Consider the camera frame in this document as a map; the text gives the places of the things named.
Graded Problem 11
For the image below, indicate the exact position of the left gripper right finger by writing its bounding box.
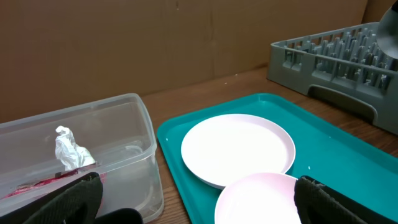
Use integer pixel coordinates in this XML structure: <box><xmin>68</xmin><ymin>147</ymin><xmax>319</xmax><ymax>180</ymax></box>
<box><xmin>294</xmin><ymin>175</ymin><xmax>397</xmax><ymax>224</ymax></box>

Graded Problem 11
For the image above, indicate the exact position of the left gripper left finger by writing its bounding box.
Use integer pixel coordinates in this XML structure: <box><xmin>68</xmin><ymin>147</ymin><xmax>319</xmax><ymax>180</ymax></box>
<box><xmin>1</xmin><ymin>172</ymin><xmax>103</xmax><ymax>224</ymax></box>

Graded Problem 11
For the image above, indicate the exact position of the red snack wrapper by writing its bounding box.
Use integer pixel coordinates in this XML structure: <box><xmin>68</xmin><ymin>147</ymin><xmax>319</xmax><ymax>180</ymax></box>
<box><xmin>1</xmin><ymin>167</ymin><xmax>107</xmax><ymax>201</ymax></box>

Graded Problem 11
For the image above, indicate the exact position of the white tissue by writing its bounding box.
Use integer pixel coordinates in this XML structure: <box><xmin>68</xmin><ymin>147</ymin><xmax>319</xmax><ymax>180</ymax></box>
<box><xmin>55</xmin><ymin>126</ymin><xmax>96</xmax><ymax>171</ymax></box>

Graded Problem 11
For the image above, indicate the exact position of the small pink bowl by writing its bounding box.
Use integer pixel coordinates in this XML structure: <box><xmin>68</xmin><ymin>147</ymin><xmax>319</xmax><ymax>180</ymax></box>
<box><xmin>215</xmin><ymin>173</ymin><xmax>300</xmax><ymax>224</ymax></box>

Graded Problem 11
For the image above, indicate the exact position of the large white plate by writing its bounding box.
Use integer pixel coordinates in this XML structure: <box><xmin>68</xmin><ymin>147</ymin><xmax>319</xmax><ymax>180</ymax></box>
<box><xmin>181</xmin><ymin>114</ymin><xmax>296</xmax><ymax>189</ymax></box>

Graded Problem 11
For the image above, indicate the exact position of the grey bowl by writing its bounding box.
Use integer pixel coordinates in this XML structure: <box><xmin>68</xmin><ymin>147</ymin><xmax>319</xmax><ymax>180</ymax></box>
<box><xmin>376</xmin><ymin>0</ymin><xmax>398</xmax><ymax>59</ymax></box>

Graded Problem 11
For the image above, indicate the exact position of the grey dishwasher rack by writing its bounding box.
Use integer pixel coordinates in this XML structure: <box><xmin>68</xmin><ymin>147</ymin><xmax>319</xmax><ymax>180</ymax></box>
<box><xmin>268</xmin><ymin>22</ymin><xmax>397</xmax><ymax>134</ymax></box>

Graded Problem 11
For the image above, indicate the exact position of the teal plastic tray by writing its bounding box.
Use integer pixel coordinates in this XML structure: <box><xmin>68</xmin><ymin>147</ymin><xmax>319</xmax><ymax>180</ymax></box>
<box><xmin>157</xmin><ymin>93</ymin><xmax>397</xmax><ymax>224</ymax></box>

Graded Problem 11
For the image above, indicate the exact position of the clear plastic bin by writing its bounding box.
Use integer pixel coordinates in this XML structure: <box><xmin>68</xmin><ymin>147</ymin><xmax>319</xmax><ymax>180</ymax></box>
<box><xmin>1</xmin><ymin>93</ymin><xmax>164</xmax><ymax>223</ymax></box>

